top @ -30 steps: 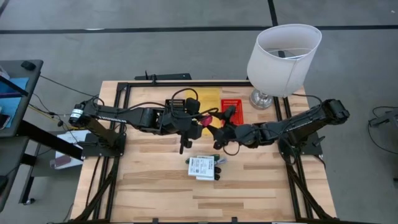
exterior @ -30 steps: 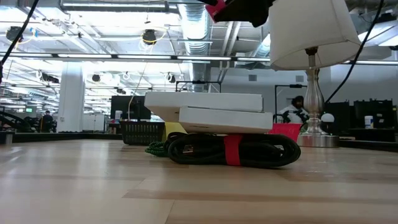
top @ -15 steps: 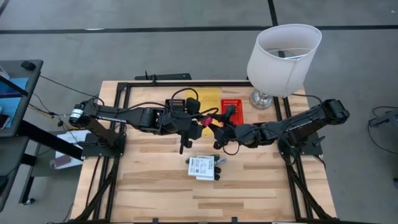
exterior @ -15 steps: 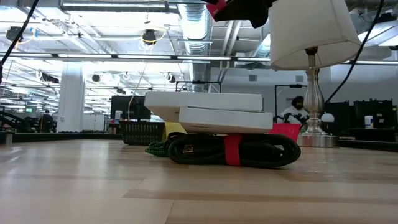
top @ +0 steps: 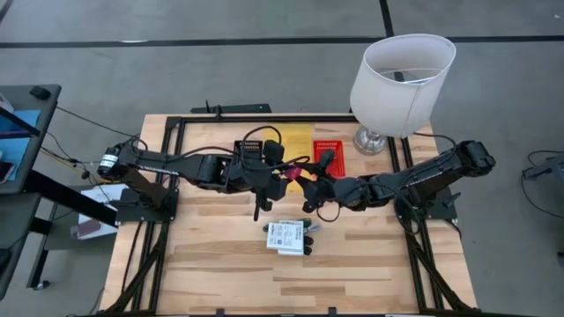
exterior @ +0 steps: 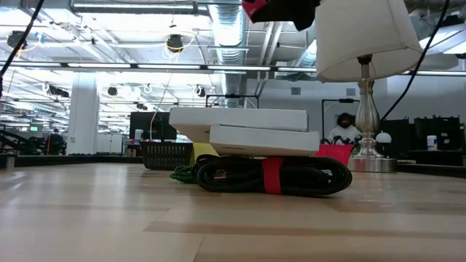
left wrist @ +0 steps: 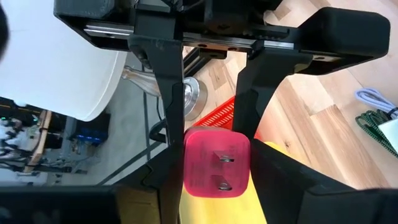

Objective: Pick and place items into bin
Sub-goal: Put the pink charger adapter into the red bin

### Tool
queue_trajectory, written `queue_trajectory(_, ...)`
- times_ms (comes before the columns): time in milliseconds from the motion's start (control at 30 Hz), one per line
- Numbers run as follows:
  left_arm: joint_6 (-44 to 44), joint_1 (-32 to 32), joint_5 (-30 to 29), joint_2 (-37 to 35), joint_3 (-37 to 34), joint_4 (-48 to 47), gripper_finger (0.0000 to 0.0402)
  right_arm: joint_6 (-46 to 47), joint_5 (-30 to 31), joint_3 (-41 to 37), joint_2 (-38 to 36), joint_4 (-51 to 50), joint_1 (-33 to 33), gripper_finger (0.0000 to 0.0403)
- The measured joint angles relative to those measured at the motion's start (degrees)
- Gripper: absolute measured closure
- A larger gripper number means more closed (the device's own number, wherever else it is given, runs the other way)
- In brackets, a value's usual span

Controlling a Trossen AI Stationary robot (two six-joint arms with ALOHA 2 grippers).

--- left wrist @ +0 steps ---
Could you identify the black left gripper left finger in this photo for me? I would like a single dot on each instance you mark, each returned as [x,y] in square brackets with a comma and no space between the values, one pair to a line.
[169,186]

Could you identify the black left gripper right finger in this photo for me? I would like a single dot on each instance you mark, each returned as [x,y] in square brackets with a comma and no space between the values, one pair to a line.
[276,186]

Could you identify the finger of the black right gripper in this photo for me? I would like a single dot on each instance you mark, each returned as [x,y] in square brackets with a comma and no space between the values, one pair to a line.
[168,68]
[258,84]

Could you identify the pink cube wall charger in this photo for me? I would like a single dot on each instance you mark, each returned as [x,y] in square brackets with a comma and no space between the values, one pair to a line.
[205,161]

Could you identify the white cardboard box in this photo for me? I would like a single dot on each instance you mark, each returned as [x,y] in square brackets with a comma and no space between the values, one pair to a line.
[390,133]

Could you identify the yellow translucent plastic bin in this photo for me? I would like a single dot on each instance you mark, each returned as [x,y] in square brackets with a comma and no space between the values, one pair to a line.
[217,211]

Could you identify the silver table lamp base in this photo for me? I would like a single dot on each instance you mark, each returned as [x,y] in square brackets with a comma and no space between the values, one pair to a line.
[194,96]

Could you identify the red slotted plastic basket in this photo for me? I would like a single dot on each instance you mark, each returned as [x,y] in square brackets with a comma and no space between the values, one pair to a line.
[220,115]

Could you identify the black computer, blue lights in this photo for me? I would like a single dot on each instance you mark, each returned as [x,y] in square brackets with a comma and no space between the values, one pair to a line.
[93,129]

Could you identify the white fabric lamp shade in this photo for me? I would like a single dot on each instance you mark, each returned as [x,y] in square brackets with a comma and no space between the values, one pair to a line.
[56,62]

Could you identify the wooden-edged workbench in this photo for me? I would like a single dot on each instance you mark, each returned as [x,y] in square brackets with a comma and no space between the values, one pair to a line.
[40,140]

